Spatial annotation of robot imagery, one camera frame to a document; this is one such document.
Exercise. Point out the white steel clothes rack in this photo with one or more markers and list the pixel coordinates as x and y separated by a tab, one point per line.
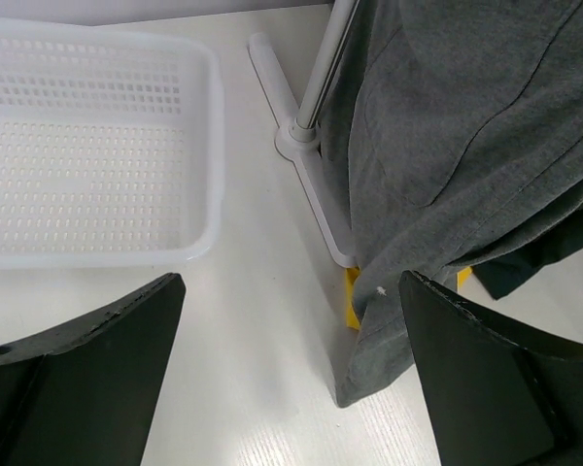
299	136

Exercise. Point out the white perforated plastic basket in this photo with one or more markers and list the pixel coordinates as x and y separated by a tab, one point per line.
111	147

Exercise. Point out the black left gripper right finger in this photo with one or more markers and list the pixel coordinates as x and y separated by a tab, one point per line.
498	391

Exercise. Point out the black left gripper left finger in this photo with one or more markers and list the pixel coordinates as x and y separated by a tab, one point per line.
84	392

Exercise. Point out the yellow shorts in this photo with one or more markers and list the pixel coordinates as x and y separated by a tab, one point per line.
446	234

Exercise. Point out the grey shorts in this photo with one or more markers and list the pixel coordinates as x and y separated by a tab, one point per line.
429	90

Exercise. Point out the dark navy shorts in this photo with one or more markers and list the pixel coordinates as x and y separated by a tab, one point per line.
502	275

